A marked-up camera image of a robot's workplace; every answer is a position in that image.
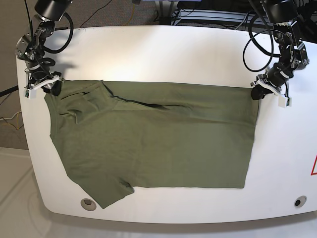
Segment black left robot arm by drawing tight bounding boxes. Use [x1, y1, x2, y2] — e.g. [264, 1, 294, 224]
[248, 0, 309, 100]

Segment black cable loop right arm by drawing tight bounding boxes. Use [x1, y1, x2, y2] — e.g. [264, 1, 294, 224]
[43, 12, 74, 55]

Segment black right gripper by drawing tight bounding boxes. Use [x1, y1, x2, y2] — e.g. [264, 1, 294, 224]
[25, 61, 61, 96]

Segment olive green T-shirt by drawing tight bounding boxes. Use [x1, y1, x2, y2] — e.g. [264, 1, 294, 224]
[45, 81, 260, 208]

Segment right table cable grommet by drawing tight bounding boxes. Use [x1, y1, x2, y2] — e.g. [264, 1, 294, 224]
[294, 195, 307, 208]

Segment yellow cable on floor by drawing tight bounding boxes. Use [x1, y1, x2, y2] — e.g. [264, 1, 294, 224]
[123, 0, 136, 27]

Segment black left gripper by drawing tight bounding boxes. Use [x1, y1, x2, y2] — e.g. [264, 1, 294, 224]
[251, 63, 294, 101]

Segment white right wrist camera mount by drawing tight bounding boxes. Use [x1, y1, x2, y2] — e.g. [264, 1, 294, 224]
[23, 72, 64, 99]

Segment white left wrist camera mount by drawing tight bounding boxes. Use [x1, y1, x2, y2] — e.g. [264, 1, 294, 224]
[250, 74, 292, 108]

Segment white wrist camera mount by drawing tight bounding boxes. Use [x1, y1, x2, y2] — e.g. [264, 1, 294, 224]
[250, 74, 292, 108]
[23, 72, 64, 99]

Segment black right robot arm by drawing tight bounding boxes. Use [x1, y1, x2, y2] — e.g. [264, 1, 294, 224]
[15, 0, 74, 99]

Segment aluminium frame rail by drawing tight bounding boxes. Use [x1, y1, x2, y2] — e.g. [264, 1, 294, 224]
[178, 9, 255, 27]

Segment red triangle sticker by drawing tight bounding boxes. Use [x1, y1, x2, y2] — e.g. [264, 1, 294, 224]
[311, 156, 317, 176]

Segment table cable grommet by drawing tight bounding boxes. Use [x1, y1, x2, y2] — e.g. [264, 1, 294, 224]
[80, 198, 97, 211]
[294, 195, 307, 208]

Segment left table cable grommet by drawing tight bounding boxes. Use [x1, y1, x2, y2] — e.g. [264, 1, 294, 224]
[80, 198, 97, 211]

